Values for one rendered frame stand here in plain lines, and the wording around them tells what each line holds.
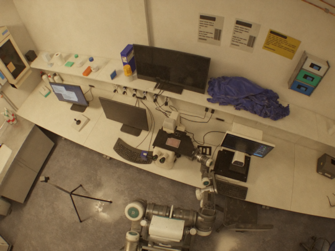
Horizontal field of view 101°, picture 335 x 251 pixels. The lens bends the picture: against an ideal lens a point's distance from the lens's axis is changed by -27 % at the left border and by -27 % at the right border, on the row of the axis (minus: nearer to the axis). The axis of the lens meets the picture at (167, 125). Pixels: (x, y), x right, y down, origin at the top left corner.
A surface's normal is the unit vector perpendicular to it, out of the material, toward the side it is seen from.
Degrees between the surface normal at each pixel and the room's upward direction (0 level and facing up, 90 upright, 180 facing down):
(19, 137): 0
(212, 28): 90
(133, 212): 22
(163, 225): 37
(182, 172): 0
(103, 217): 0
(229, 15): 90
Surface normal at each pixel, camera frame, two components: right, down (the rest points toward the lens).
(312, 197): -0.03, -0.53
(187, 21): -0.34, 0.80
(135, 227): -0.10, -0.16
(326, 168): -0.35, 0.16
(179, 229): 0.08, -0.93
